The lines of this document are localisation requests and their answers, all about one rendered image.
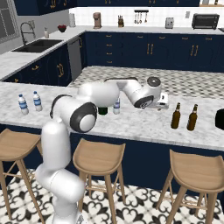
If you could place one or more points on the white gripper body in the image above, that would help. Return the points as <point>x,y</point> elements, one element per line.
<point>162,106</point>

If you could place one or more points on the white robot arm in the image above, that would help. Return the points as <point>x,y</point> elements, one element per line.
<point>55,137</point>

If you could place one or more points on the brown glass bottle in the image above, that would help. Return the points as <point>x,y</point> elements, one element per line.
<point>192,119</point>
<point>175,118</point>

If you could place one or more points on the clear plastic bottle blue label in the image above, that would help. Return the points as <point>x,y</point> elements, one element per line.
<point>23,105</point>
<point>37,102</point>
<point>116,108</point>

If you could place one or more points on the navy base cupboards long run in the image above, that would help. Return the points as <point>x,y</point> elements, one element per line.
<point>175,52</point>

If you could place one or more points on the black rounded object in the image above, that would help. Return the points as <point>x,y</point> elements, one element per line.
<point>220,119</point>

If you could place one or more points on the navy island cabinet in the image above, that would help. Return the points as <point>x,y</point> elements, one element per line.
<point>145,166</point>

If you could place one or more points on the wooden bar stool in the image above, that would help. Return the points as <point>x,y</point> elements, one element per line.
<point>198,172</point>
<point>17,145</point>
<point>99,157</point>

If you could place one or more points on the hanging kitchen tool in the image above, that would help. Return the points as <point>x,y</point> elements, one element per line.
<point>145,17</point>
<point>140,18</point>
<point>135,18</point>

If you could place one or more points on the knife block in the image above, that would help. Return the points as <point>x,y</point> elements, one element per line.
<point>120,22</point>

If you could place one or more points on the black toaster oven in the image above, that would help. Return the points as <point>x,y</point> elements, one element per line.
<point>205,21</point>

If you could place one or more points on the black hob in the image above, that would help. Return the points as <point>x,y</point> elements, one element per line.
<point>221,29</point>

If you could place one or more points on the grey dishwasher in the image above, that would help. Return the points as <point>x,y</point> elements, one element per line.
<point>74,58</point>

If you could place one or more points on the brown coffee machine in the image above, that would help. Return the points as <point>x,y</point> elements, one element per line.
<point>97,20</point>

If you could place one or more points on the navy base cupboards under sink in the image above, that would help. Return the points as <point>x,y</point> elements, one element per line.
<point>46,70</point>

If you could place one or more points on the white paper towel roll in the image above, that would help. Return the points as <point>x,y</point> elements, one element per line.
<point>72,20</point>

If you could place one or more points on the red bowl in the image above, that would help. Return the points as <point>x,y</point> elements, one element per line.
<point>62,28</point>

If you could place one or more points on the white soap dispenser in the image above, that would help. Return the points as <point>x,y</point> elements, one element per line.
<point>46,33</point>

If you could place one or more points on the black sink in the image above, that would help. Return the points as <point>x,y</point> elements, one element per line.
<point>38,46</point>

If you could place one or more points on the grey tap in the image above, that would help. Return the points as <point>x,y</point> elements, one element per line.
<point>22,32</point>

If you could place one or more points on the window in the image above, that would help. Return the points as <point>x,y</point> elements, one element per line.
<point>7,20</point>

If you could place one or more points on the grey wall outlet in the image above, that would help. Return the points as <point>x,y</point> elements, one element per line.
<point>187,14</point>

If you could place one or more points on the black utensil rail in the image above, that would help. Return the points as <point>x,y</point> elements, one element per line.
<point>141,11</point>

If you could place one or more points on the wooden wall shelf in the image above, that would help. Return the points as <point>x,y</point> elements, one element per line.
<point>211,5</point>

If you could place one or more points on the navy wall cupboards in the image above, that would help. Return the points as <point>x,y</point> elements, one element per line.
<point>35,7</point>

